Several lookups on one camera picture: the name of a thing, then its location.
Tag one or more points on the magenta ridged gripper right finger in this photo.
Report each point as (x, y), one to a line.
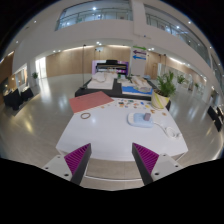
(145, 160)

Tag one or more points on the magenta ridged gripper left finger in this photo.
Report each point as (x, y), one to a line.
(77, 162)

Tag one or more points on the mauve charger plug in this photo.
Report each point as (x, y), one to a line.
(147, 116)

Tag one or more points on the light blue power strip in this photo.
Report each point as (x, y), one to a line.
(137, 120)

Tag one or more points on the red paper mat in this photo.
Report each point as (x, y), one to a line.
(89, 101)

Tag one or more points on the potted green plant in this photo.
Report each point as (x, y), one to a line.
(166, 88)

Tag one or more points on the black display platform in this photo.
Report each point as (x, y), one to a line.
(115, 92)

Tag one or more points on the architectural model blue base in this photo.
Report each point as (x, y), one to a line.
(137, 86)

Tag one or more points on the white architectural model left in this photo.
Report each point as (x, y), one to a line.
(101, 80)

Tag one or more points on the black chair right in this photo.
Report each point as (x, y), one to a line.
(217, 115)

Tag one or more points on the black draped table left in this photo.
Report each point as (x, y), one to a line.
(15, 98)

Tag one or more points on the small potted plant far left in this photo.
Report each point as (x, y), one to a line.
(35, 77)

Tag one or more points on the purple display screen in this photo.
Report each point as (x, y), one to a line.
(120, 67)

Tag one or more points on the direction sign with arrows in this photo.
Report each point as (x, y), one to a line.
(139, 52)

